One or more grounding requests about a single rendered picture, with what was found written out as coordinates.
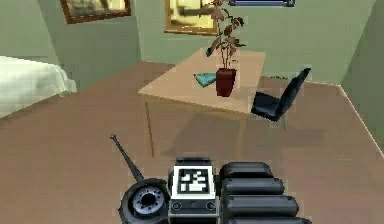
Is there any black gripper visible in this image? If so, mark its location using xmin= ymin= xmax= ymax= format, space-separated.
xmin=110 ymin=134 xmax=172 ymax=224

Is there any light wooden table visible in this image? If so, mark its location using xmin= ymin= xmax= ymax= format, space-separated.
xmin=137 ymin=47 xmax=267 ymax=160

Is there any teal folded cloth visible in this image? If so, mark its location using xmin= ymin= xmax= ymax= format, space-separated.
xmin=193 ymin=72 xmax=218 ymax=89

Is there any white bed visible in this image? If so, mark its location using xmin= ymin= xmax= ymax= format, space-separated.
xmin=0 ymin=55 xmax=78 ymax=119

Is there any plant in red pot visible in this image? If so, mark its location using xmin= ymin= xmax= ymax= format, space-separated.
xmin=199 ymin=0 xmax=247 ymax=98

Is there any brown framed picture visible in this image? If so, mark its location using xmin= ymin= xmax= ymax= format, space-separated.
xmin=60 ymin=0 xmax=132 ymax=25

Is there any gold framed picture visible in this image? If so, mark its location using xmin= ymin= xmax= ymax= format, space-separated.
xmin=164 ymin=0 xmax=224 ymax=36

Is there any black chair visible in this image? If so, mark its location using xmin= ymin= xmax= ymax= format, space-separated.
xmin=250 ymin=67 xmax=312 ymax=131

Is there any dark blue wall fixture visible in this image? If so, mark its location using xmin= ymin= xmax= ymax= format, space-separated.
xmin=227 ymin=0 xmax=296 ymax=8

